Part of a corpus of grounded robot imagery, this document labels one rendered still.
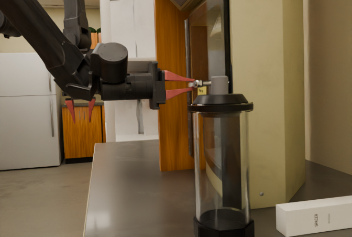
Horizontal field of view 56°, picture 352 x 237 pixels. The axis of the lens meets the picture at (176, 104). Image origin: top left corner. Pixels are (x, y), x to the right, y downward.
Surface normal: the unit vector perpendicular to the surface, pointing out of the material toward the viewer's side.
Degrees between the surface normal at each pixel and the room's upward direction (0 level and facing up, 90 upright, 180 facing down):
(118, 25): 100
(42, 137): 90
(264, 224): 0
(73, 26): 86
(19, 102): 90
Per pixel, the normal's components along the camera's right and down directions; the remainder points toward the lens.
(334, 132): -0.98, 0.04
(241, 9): 0.22, 0.04
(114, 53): 0.14, -0.66
